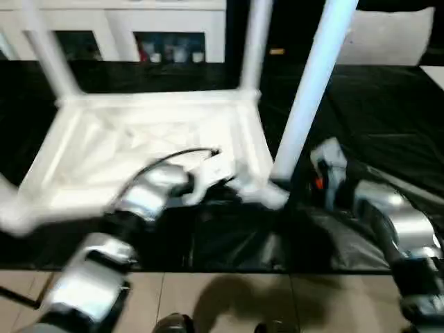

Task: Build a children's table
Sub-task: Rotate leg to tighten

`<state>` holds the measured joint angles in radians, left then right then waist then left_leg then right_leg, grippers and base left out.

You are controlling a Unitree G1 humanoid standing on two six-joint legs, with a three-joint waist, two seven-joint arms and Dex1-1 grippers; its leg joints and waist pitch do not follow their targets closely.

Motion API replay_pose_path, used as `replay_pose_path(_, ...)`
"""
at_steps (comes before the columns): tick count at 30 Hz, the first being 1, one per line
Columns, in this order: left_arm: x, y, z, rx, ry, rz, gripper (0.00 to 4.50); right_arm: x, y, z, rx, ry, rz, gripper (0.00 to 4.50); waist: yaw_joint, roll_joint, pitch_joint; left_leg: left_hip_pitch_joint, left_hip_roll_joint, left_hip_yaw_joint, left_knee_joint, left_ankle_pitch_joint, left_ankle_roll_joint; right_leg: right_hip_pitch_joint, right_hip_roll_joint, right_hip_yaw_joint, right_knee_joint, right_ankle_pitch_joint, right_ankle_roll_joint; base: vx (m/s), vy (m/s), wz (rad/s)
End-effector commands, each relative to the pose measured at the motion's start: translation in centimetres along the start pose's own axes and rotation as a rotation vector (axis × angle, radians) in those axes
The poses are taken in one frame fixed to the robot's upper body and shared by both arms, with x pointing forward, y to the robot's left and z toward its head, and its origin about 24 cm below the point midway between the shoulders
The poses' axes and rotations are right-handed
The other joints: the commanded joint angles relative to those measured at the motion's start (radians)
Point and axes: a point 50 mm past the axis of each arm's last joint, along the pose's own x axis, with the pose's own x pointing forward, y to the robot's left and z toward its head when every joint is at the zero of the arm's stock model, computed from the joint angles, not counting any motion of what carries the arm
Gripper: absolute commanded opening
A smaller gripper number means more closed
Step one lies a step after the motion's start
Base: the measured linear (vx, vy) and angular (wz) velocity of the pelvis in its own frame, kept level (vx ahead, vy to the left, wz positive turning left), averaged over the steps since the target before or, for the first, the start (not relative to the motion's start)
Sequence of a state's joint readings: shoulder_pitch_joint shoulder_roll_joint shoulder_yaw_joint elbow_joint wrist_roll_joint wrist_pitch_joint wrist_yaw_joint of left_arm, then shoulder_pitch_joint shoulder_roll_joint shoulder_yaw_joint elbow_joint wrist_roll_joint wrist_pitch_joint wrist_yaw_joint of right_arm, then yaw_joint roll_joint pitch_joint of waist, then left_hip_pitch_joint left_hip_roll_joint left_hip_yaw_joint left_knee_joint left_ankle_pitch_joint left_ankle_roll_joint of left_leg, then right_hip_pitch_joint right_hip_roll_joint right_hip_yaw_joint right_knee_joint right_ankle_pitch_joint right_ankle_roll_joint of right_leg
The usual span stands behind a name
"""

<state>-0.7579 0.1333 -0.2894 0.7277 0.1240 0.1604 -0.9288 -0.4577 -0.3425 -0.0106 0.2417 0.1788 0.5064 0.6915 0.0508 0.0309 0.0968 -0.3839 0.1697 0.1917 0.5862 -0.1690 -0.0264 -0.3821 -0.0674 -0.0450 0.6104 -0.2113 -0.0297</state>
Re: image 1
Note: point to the white cabinet with glass doors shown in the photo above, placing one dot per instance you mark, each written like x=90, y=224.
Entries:
x=111, y=31

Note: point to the black work mat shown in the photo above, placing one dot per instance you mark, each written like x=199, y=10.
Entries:
x=374, y=118

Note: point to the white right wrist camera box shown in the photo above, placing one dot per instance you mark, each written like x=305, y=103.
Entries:
x=327, y=156

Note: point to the grey cushion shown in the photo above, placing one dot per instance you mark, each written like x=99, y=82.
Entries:
x=388, y=38

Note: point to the white plastic table top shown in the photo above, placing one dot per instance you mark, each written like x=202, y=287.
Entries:
x=139, y=139

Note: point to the dark right robot foot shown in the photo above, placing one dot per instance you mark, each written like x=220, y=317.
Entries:
x=274, y=327

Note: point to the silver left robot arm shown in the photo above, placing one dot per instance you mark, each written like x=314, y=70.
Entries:
x=118, y=236

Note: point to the small yellow label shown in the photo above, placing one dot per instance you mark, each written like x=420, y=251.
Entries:
x=277, y=51

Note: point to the white flat board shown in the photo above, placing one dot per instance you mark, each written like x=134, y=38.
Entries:
x=436, y=75

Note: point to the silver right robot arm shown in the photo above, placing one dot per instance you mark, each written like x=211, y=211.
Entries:
x=395, y=229

